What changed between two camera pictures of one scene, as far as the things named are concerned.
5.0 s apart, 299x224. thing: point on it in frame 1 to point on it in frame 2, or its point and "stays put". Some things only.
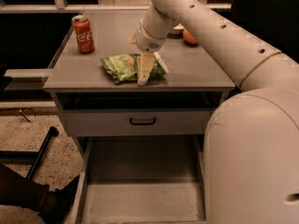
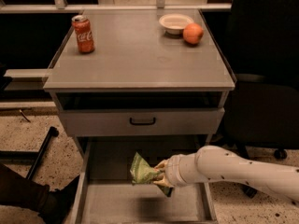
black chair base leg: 31,158 stays put
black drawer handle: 142,123 stays put
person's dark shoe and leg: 19,190 stays put
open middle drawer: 141,179 stays put
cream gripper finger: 134,38 to 162,164
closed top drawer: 135,121 stays put
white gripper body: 149,39 to 171,172
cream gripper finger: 146,63 to 163,182
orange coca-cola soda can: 84,35 stays put
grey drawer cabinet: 139,118 stays put
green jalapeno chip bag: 124,67 to 141,172
